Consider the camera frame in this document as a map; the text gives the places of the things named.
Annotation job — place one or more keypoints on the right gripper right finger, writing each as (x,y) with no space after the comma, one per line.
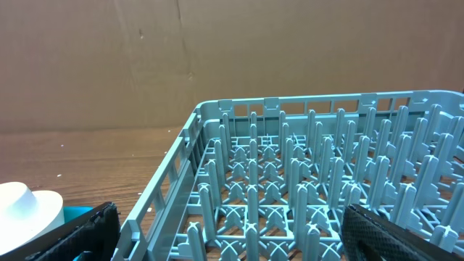
(368,236)

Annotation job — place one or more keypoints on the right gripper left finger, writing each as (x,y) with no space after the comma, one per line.
(91,236)

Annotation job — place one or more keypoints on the white upside-down bowl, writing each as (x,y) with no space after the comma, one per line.
(48,215)

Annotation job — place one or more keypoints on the white upside-down cup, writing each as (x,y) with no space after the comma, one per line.
(17,201)

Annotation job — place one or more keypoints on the teal plastic serving tray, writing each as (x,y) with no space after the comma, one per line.
(74,212)

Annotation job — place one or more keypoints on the grey plastic dish rack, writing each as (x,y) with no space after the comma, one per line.
(269,178)

